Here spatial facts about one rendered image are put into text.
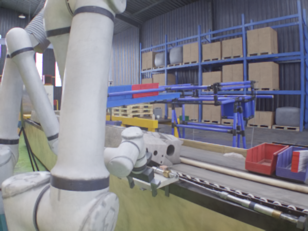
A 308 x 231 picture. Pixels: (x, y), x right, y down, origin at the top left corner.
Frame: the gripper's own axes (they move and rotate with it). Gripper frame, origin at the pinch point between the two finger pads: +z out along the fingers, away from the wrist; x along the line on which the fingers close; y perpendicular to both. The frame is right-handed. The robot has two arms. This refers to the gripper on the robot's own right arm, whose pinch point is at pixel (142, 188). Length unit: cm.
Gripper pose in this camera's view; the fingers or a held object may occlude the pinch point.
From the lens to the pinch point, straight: 111.1
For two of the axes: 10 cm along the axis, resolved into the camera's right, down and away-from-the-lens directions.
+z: 1.1, 8.8, 4.7
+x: 8.6, 1.5, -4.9
